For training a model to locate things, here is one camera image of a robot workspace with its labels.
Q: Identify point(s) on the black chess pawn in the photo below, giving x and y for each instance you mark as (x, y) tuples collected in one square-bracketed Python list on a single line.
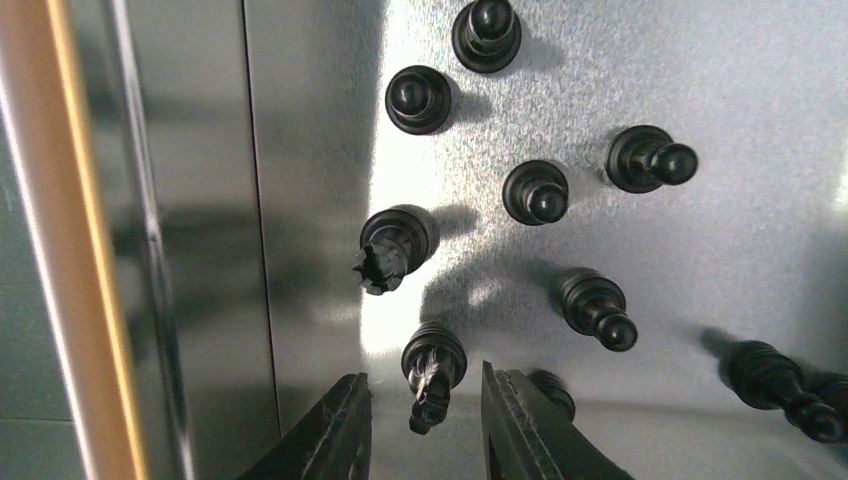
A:
[(595, 306), (486, 35), (643, 158), (418, 100), (536, 193)]

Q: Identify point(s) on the black chess bishop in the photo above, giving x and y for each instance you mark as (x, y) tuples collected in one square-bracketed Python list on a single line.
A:
[(765, 379)]

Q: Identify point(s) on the black chess rook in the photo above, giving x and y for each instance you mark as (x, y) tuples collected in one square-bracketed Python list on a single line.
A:
[(393, 244)]

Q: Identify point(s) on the gold metal tin box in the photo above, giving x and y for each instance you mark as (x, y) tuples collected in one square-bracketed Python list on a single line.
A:
[(240, 146)]

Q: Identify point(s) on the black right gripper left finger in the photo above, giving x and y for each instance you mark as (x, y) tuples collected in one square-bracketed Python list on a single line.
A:
[(333, 440)]

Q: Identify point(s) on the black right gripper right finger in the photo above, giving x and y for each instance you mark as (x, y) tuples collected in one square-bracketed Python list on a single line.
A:
[(527, 437)]

